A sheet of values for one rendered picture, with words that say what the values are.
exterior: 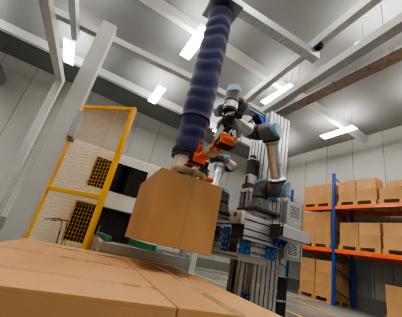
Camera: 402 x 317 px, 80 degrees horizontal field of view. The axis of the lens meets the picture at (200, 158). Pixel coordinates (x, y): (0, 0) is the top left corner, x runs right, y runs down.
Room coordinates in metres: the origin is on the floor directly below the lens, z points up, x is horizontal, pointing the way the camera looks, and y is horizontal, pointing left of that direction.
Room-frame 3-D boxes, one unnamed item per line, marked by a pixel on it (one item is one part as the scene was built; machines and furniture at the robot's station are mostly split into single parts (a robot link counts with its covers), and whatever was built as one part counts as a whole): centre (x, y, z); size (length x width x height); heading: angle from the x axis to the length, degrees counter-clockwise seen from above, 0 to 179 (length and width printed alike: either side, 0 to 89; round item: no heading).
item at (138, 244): (3.48, 0.53, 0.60); 1.60 x 0.11 x 0.09; 21
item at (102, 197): (2.64, 1.27, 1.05); 0.87 x 0.10 x 2.10; 73
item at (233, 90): (1.09, -0.10, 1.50); 0.09 x 0.08 x 0.11; 138
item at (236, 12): (1.64, 0.10, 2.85); 0.30 x 0.30 x 0.05; 21
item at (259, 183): (1.72, -0.50, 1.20); 0.13 x 0.12 x 0.14; 48
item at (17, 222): (2.29, 1.45, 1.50); 0.30 x 0.30 x 3.00; 21
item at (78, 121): (2.33, 1.35, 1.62); 0.20 x 0.05 x 0.30; 21
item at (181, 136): (1.63, 0.10, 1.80); 0.22 x 0.22 x 1.04
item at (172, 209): (1.63, 0.12, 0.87); 0.60 x 0.40 x 0.40; 21
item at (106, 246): (1.96, 0.24, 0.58); 0.70 x 0.03 x 0.06; 111
